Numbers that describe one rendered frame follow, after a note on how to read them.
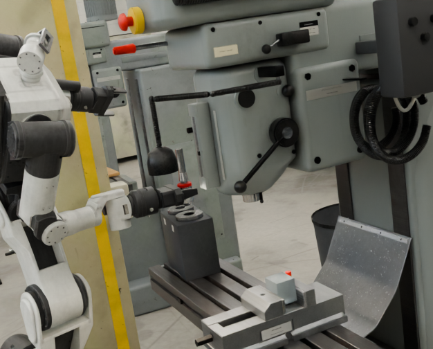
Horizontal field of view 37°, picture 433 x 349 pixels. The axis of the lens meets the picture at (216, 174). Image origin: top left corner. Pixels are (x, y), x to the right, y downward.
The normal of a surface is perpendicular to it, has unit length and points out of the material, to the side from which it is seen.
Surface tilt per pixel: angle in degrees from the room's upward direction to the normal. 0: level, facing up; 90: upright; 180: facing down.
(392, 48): 90
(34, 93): 35
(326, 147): 90
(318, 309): 90
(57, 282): 60
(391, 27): 90
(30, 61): 117
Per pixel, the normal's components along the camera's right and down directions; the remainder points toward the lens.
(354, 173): -0.89, 0.22
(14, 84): 0.24, -0.76
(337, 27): 0.43, 0.13
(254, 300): -0.69, -0.60
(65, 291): 0.48, -0.42
